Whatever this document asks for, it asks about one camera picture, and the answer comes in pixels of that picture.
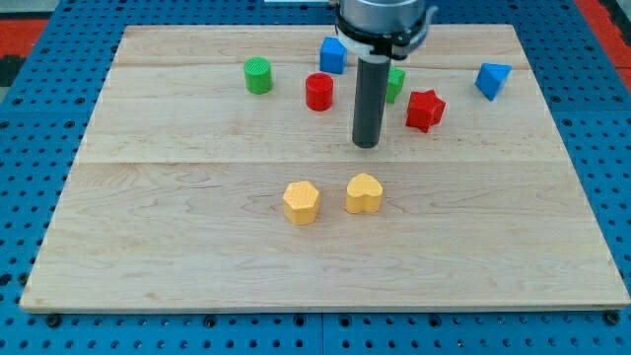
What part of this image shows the yellow heart block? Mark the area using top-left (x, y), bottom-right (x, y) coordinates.
top-left (345, 174), bottom-right (384, 214)

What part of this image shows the red star block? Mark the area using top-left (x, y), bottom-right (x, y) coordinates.
top-left (405, 90), bottom-right (447, 133)

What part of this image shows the yellow hexagon block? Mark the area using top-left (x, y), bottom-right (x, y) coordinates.
top-left (282, 180), bottom-right (320, 225)

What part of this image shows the wooden board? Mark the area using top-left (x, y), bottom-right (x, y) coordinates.
top-left (21, 25), bottom-right (630, 314)

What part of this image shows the red cylinder block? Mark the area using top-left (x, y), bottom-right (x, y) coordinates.
top-left (305, 72), bottom-right (334, 111)

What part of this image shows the blue pentagon block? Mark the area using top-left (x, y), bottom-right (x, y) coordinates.
top-left (319, 36), bottom-right (347, 74)

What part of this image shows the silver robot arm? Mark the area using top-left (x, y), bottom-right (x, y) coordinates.
top-left (335, 0), bottom-right (438, 64)

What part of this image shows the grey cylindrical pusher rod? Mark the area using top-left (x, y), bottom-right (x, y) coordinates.
top-left (352, 58), bottom-right (390, 149)

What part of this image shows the green cylinder block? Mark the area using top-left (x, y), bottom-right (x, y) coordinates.
top-left (244, 56), bottom-right (273, 95)

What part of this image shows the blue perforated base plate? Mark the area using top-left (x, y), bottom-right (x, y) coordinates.
top-left (1, 1), bottom-right (630, 354)

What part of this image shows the green block behind rod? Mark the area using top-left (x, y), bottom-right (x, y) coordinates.
top-left (386, 65), bottom-right (405, 104)

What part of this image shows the blue triangle block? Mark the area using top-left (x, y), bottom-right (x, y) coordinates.
top-left (474, 63), bottom-right (513, 102)

